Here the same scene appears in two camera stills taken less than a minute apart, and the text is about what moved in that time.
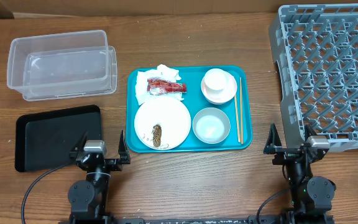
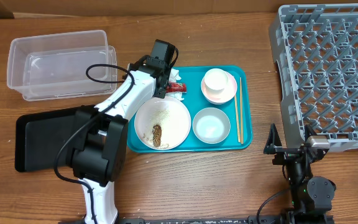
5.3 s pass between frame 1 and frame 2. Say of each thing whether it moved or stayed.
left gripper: moved
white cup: stayed
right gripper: stayed
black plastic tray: stayed
